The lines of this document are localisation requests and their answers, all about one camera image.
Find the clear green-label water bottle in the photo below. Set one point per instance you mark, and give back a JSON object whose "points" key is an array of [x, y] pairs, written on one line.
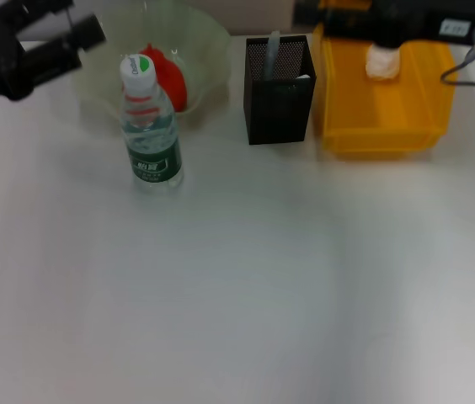
{"points": [[153, 147]]}

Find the mint green utility knife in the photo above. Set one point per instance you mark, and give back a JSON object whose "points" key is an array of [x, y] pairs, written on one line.
{"points": [[305, 77]]}

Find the red-orange toy orange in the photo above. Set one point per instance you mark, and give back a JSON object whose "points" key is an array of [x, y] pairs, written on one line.
{"points": [[174, 80]]}

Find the grey marker pen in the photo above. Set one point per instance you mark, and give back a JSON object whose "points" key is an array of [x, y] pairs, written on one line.
{"points": [[272, 54]]}

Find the white paper ball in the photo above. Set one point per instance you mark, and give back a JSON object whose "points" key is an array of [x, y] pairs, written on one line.
{"points": [[382, 63]]}

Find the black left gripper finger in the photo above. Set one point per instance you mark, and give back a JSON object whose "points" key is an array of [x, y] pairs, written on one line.
{"points": [[60, 50], [31, 12]]}

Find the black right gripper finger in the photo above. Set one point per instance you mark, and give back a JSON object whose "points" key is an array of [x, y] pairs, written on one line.
{"points": [[334, 17]]}

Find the pale green glass fruit plate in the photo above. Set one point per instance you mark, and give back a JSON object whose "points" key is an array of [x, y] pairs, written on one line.
{"points": [[208, 50]]}

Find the yellow plastic bin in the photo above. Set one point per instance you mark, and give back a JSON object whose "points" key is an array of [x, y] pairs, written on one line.
{"points": [[380, 113]]}

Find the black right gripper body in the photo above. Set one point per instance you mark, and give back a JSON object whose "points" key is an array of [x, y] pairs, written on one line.
{"points": [[423, 19]]}

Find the black mesh pen holder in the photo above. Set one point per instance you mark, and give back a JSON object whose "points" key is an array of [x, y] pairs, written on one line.
{"points": [[279, 109]]}

